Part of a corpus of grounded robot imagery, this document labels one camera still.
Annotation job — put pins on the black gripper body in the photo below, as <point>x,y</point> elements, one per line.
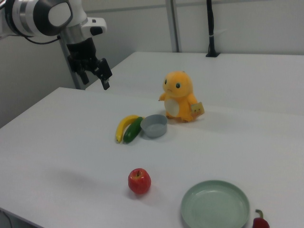
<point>82,52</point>

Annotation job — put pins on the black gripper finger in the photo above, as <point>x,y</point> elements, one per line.
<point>104,72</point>
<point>82,74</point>

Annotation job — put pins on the red apple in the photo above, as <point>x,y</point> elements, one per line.
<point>139,183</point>

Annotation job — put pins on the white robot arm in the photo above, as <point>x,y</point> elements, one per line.
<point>28,16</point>

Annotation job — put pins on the yellow banana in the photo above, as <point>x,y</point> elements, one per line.
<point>122,126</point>

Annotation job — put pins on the green cucumber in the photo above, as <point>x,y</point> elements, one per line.
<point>131,131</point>

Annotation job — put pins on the grey round bowl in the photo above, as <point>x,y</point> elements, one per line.
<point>154,133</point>

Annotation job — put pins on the orange plush toy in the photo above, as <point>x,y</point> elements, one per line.
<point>180,95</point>

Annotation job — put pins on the black pole stand white band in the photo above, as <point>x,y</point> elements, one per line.
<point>211,23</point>

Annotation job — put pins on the pale green plate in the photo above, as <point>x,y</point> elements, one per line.
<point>213,206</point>

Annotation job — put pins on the red chili pepper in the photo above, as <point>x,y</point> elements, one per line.
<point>260,223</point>

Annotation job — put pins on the grey partition post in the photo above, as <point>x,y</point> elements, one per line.
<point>173,26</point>

